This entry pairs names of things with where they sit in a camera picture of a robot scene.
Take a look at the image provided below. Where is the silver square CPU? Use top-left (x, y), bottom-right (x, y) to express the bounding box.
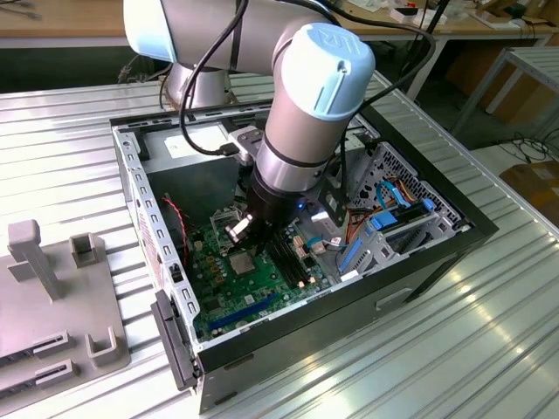
top-left (229, 252), bottom-right (257, 277)

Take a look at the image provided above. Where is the black RAM slot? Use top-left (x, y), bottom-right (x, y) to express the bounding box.
top-left (266, 244), bottom-right (295, 290)
top-left (277, 237), bottom-right (307, 285)
top-left (281, 235), bottom-right (312, 283)
top-left (273, 239), bottom-right (300, 287)

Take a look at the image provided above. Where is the grey power supply box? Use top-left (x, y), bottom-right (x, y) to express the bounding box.
top-left (141, 124), bottom-right (259, 228)

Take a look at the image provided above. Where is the green motherboard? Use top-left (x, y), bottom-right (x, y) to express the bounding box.
top-left (186, 217), bottom-right (334, 344)

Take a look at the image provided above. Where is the grey metal drive cage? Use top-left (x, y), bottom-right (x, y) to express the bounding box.
top-left (342, 128), bottom-right (382, 189)

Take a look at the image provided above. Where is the hard disk in blue carrier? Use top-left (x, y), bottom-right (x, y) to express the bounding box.
top-left (335, 196), bottom-right (436, 276)

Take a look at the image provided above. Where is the blue expansion slot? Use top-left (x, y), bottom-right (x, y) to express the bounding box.
top-left (207, 292), bottom-right (280, 333)

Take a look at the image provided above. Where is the perforated grey disk bay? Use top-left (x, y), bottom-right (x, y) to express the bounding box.
top-left (331, 140), bottom-right (473, 285)

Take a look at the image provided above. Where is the black open PC case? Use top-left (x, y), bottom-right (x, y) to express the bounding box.
top-left (108, 89), bottom-right (499, 416)

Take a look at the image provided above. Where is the black card retention latch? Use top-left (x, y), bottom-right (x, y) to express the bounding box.
top-left (149, 289), bottom-right (205, 391)

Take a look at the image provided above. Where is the brown cardboard box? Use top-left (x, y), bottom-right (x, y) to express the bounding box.
top-left (499, 160), bottom-right (559, 229)
top-left (443, 43), bottom-right (510, 100)

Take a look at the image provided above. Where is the black tripod pole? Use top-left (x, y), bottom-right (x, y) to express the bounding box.
top-left (399, 0), bottom-right (451, 100)

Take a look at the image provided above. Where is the grey parts rack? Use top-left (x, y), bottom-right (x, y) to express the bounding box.
top-left (0, 220), bottom-right (132, 405)

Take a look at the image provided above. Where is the wooden desk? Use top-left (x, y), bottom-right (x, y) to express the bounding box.
top-left (0, 0), bottom-right (559, 50)

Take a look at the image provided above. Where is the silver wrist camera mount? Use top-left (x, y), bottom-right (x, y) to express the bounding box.
top-left (224, 215), bottom-right (255, 244)

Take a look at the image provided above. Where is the orange yellow wire bundle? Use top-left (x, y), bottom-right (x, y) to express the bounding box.
top-left (344, 174), bottom-right (381, 245)

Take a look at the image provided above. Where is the red black twisted wire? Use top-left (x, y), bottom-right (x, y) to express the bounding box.
top-left (159, 195), bottom-right (197, 268)

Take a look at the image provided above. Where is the blue flat wire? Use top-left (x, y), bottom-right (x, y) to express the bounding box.
top-left (374, 179), bottom-right (415, 213)

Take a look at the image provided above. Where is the thin cable with plug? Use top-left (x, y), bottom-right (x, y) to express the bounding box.
top-left (116, 64), bottom-right (172, 110)

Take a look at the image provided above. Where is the metal frame table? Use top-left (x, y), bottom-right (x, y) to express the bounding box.
top-left (452, 45), bottom-right (559, 141)

